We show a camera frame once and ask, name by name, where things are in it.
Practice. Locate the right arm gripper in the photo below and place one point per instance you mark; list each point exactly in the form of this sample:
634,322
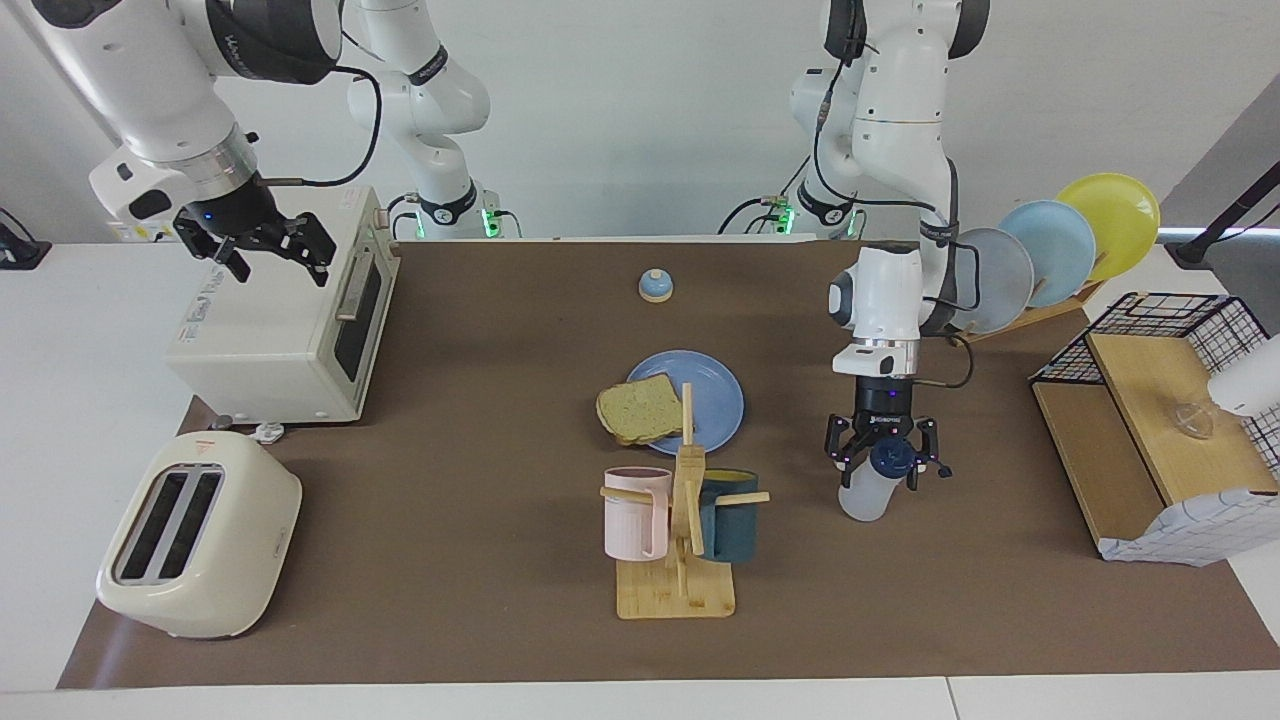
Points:
235,210

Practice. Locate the small clear glass piece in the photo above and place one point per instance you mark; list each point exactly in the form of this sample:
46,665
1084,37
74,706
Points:
1193,420

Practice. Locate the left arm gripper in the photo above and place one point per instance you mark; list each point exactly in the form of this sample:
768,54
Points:
882,405

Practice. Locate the dark teal mug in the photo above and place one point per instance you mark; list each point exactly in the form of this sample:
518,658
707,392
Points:
730,530

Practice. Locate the pink mug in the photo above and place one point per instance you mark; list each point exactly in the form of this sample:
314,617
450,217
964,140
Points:
630,520

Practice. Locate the white toaster oven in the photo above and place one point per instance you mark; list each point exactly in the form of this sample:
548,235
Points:
270,320

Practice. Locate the squeeze bottle with navy cap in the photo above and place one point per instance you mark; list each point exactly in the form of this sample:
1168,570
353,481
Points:
865,495

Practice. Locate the blue shaker with wooden knob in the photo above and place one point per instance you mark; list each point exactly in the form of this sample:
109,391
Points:
655,288

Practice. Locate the pale grey plate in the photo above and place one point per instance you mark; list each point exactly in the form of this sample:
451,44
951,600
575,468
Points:
1000,285

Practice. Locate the wooden plate rack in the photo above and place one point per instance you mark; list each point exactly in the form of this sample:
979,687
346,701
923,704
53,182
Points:
1040,315

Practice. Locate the brown table mat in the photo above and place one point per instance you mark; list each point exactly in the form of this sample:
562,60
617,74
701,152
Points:
450,500

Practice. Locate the black stand base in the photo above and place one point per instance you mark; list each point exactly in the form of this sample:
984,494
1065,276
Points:
22,255

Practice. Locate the white checkered cloth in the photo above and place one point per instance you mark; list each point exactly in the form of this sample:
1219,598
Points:
1190,530

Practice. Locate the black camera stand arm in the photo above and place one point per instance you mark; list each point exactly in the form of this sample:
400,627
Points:
1230,215

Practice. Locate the small white plug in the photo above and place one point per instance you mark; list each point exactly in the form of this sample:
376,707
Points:
267,433

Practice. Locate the wooden two-level shelf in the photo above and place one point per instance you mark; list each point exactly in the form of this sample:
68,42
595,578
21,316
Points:
1150,400

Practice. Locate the yellow plate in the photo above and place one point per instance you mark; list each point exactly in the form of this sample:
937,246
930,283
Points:
1125,220

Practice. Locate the light blue plate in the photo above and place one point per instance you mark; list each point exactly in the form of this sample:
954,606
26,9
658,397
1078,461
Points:
1060,250

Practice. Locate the wooden mug tree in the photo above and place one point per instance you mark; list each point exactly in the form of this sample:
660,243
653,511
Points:
675,595

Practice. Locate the white rounded device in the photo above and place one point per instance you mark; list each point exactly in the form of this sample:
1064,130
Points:
1245,385

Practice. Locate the cream two-slot toaster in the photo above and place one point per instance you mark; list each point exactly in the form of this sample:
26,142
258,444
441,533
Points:
230,560

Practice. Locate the slice of bread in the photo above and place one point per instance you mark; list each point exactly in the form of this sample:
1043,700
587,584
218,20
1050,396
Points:
640,410

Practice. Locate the blue round plate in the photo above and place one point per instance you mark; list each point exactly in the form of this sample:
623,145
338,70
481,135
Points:
715,400

